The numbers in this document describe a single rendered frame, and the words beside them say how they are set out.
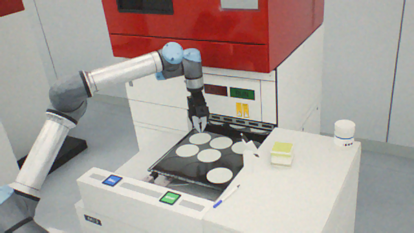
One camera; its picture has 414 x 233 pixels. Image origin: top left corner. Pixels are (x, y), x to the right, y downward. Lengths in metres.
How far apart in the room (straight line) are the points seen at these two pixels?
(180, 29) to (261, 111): 0.49
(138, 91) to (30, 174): 0.79
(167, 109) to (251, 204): 0.84
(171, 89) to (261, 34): 0.59
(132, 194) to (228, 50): 0.67
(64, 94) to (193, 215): 0.58
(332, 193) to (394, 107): 1.92
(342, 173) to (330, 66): 1.81
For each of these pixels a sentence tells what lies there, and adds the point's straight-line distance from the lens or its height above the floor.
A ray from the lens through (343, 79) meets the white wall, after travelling 3.22.
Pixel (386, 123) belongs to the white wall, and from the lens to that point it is 3.31.
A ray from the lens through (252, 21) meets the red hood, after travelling 1.56.
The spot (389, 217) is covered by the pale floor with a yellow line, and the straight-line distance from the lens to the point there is 2.84.
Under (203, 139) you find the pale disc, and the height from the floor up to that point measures 0.90.
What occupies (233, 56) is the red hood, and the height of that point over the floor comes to 1.28.
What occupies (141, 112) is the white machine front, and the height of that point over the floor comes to 0.91.
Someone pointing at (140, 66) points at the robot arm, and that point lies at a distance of 1.44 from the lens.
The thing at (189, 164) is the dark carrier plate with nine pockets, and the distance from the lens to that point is 1.66.
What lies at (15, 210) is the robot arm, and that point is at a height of 1.08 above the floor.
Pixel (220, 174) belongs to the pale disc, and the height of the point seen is 0.90.
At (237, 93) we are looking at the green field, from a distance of 1.75.
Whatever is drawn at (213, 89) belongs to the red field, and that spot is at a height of 1.10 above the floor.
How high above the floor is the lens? 1.82
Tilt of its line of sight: 27 degrees down
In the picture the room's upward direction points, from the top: 6 degrees counter-clockwise
